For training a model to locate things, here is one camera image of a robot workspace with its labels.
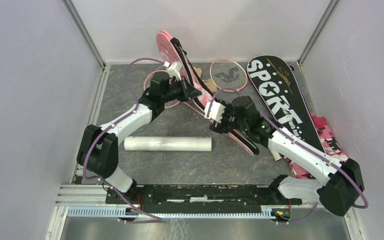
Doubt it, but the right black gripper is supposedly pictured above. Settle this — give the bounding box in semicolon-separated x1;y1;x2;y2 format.
209;98;249;136

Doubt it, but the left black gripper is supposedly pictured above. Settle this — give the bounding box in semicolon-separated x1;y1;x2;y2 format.
162;76;203;104

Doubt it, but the pink SPORT racket bag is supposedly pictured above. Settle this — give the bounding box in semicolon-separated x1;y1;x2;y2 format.
156;30;260;156

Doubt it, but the black SPORT racket bag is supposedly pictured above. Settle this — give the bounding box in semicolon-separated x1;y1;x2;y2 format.
246;55;324;152

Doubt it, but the white shuttlecock tube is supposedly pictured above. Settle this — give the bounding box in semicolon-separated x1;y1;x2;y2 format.
123;136;212;152

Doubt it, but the pink frame badminton racket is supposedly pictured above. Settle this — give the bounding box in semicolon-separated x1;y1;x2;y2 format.
209;58;248;92

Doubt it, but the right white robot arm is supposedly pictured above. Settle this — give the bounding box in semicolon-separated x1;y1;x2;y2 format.
204;96;369;217

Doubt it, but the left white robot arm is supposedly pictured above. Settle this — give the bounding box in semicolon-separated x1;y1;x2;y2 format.
76;72;202;204

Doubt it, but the beige cloth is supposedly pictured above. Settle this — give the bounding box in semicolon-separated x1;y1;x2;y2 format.
193;67;218;94

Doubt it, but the pink camouflage cloth bag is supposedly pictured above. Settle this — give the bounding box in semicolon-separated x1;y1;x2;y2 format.
285;112;348;179

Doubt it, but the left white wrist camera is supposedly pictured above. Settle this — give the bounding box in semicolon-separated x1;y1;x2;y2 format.
166;61;183;81

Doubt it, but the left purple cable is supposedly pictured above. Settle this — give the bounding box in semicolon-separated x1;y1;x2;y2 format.
82;57;171;224

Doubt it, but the white racket handle right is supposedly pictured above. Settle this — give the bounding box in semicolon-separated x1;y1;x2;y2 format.
270;150;283;161

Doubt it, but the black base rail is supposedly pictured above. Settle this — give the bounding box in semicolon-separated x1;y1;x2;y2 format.
124;184;302;214

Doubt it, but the white toothed cable duct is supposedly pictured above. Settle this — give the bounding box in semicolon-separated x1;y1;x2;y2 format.
67;206;280;220

